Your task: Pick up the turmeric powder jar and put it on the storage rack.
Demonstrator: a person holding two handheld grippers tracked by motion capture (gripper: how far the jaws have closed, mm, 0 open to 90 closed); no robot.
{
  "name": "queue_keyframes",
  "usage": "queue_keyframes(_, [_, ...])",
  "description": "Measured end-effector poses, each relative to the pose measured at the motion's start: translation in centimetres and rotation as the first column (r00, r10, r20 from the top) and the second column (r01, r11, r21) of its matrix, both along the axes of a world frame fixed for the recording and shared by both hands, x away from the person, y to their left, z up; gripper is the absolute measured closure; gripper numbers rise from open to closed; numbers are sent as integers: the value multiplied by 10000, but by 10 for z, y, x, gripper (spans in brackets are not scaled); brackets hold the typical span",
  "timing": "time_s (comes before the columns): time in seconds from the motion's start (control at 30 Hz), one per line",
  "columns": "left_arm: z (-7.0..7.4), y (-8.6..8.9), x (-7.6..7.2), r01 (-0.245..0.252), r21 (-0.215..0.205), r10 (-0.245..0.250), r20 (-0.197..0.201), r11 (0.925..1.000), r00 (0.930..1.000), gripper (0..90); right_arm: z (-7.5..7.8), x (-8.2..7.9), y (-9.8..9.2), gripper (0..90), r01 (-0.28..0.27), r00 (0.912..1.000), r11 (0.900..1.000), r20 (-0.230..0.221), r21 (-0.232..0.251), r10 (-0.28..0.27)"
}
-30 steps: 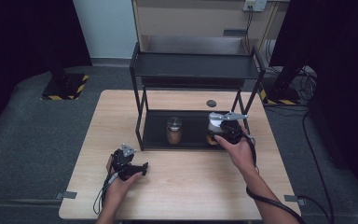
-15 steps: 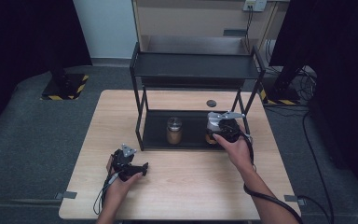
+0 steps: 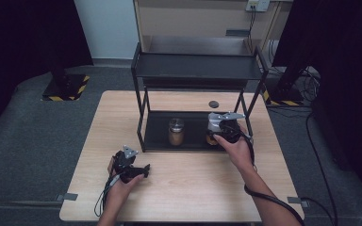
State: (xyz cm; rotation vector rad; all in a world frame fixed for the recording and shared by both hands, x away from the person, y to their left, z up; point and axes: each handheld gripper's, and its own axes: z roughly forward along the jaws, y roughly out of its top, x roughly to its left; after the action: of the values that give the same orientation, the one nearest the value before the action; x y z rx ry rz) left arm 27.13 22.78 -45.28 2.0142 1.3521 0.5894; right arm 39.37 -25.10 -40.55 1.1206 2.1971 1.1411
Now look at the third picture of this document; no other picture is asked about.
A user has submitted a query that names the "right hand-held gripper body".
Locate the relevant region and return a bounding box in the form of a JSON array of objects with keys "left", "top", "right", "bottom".
[{"left": 219, "top": 111, "right": 246, "bottom": 144}]

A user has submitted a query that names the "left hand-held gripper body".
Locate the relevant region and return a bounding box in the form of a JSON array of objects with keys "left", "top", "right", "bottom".
[{"left": 111, "top": 144, "right": 141, "bottom": 185}]

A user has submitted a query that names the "glass jar with white lid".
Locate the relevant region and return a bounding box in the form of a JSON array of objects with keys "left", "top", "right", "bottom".
[{"left": 205, "top": 112, "right": 224, "bottom": 147}]

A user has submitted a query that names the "glass jar with silver lid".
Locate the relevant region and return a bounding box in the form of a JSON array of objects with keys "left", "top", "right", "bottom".
[{"left": 168, "top": 118, "right": 186, "bottom": 147}]

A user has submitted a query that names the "black metal two-tier shelf rack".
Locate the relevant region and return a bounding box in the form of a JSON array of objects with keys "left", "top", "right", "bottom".
[{"left": 130, "top": 41, "right": 270, "bottom": 153}]

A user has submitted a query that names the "person's right hand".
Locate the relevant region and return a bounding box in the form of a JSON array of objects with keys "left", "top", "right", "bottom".
[{"left": 212, "top": 124, "right": 255, "bottom": 173}]

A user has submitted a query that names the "person's left hand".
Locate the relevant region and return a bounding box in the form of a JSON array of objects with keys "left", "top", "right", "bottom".
[{"left": 105, "top": 156, "right": 145, "bottom": 208}]

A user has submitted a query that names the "black stand with striped base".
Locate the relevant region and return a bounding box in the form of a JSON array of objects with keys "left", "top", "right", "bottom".
[
  {"left": 41, "top": 46, "right": 91, "bottom": 102},
  {"left": 262, "top": 62, "right": 304, "bottom": 107}
]

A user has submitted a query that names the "light wooden cabinet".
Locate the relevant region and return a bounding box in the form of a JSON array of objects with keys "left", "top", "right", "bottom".
[{"left": 132, "top": 0, "right": 295, "bottom": 58}]

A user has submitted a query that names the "dark curtain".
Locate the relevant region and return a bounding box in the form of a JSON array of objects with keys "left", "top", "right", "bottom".
[
  {"left": 271, "top": 0, "right": 362, "bottom": 197},
  {"left": 0, "top": 0, "right": 94, "bottom": 143}
]

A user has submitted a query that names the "left hand-held gripper cable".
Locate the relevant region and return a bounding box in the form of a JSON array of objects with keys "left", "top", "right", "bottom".
[{"left": 93, "top": 173, "right": 122, "bottom": 218}]

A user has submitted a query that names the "hand-held gripper cable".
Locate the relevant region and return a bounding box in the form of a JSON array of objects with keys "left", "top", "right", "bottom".
[
  {"left": 243, "top": 131, "right": 306, "bottom": 226},
  {"left": 93, "top": 173, "right": 122, "bottom": 218}
]

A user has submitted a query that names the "grey table edge bracket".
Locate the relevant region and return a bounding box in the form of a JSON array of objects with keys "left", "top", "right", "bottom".
[
  {"left": 56, "top": 192, "right": 79, "bottom": 202},
  {"left": 287, "top": 196, "right": 310, "bottom": 208}
]

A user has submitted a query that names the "right hand-held gripper cable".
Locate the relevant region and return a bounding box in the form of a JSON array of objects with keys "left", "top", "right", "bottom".
[{"left": 243, "top": 131, "right": 306, "bottom": 226}]

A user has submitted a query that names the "long black floor cable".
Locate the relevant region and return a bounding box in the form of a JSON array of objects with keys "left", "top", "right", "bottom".
[{"left": 300, "top": 109, "right": 339, "bottom": 226}]

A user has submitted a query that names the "bundle of floor cables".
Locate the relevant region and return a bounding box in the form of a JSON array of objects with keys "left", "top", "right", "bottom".
[{"left": 265, "top": 39, "right": 323, "bottom": 111}]

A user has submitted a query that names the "black outlet cable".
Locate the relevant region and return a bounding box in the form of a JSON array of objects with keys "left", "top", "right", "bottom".
[{"left": 247, "top": 6, "right": 257, "bottom": 43}]

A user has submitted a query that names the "white wall power outlet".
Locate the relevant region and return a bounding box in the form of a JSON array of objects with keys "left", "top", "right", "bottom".
[{"left": 245, "top": 0, "right": 271, "bottom": 13}]

